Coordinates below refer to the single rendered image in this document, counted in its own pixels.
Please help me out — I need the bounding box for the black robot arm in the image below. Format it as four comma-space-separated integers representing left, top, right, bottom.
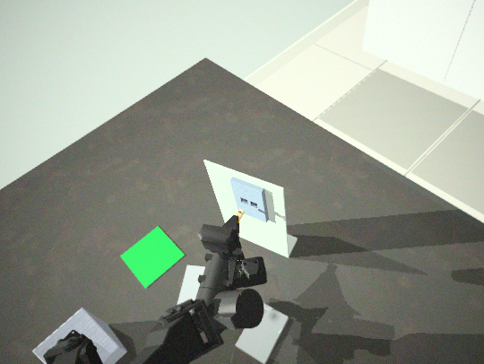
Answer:
43, 256, 267, 364

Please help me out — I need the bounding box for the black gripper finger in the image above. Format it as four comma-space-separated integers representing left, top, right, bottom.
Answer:
222, 215, 242, 248
232, 223, 245, 260

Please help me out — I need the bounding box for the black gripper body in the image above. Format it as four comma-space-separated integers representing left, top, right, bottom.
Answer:
198, 224, 240, 291

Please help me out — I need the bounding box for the green square mat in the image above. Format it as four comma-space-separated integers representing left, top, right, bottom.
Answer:
121, 226, 184, 288

